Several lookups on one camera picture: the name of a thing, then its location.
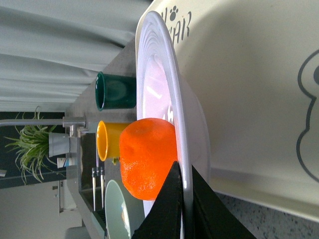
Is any pale green bowl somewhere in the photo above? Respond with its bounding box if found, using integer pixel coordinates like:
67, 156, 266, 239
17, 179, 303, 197
104, 179, 145, 239

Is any white ceramic plate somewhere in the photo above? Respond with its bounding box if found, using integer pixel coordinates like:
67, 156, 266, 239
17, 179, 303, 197
136, 11, 211, 239

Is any potted spider plant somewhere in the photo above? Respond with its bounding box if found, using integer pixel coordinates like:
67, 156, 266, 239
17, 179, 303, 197
4, 106, 70, 185

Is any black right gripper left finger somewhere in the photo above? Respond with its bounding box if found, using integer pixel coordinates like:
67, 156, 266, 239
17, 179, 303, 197
132, 161, 183, 239

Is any cream bear tray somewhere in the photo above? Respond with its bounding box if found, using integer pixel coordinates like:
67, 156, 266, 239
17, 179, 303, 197
149, 0, 319, 221

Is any orange mandarin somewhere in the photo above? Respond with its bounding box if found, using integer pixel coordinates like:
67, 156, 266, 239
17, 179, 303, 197
119, 118, 177, 201

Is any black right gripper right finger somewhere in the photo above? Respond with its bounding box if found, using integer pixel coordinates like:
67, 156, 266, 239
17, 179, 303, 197
192, 167, 255, 239

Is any grey curtain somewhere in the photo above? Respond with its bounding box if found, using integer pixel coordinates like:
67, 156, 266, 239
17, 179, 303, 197
0, 0, 150, 112

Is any dark green cup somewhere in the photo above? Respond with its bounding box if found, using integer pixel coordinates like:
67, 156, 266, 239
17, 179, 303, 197
95, 72, 137, 111

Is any yellow cup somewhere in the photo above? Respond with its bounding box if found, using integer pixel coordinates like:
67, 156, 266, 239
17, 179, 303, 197
96, 120, 129, 161

